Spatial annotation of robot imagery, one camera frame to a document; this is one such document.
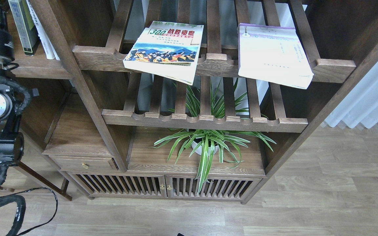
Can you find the colourful cover paperback book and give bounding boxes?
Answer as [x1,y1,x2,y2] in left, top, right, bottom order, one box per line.
[123,21,204,85]

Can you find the white curtain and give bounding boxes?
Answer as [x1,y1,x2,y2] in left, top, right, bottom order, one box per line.
[325,62,378,128]

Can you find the white upright book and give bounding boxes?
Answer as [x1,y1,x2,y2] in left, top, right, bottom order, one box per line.
[26,0,60,60]

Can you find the green spider plant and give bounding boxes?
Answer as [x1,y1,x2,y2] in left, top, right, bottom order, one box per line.
[151,82,276,194]

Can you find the dark wooden bookshelf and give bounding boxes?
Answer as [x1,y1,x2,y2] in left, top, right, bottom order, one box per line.
[8,0,378,204]

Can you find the black and green book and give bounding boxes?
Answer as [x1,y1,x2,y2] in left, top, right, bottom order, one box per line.
[9,0,40,56]

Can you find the white purple-edged book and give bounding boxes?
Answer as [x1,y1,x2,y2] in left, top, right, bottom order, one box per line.
[238,23,314,89]

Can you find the white plant pot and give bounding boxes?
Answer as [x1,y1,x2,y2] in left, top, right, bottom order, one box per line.
[191,138,219,155]

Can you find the brass drawer knob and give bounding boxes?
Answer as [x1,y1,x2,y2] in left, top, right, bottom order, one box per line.
[81,162,89,170]

